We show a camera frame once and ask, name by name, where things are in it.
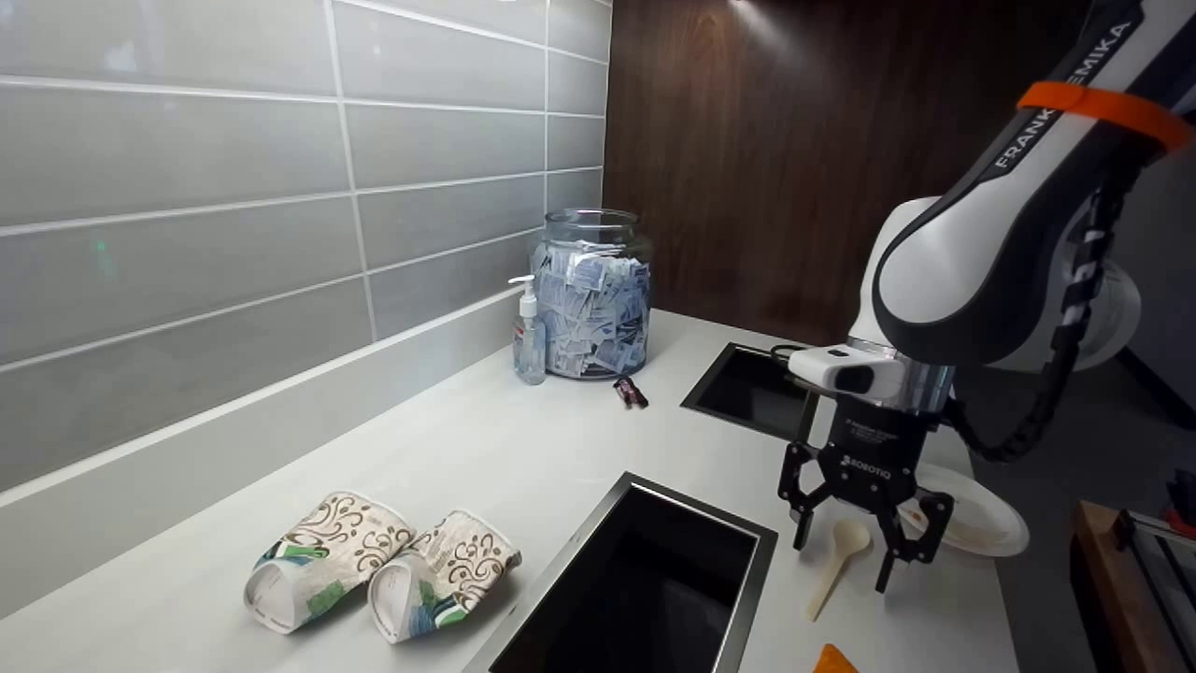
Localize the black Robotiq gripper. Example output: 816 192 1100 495
778 401 960 593

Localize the cream plastic spoon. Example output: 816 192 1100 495
804 516 878 624

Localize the triangular orange corn chip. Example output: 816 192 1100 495
811 641 864 673

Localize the white paper plate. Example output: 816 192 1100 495
910 459 1034 562

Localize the small dark snack packet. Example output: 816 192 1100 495
608 370 652 410

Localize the wooden side table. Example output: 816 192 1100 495
1071 497 1196 673

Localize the glass jar of blue packets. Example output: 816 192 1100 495
532 207 652 383

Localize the small clear pump bottle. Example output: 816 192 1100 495
509 272 553 389

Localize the right snack bag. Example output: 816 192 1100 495
363 505 524 646

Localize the patterned paper cup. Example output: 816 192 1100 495
239 491 421 637

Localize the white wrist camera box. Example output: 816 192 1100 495
780 341 928 409

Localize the metal frame on table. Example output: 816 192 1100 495
1115 505 1196 641

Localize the black corrugated cable conduit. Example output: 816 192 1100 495
956 145 1151 464

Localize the orange strap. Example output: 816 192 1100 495
1013 77 1193 157

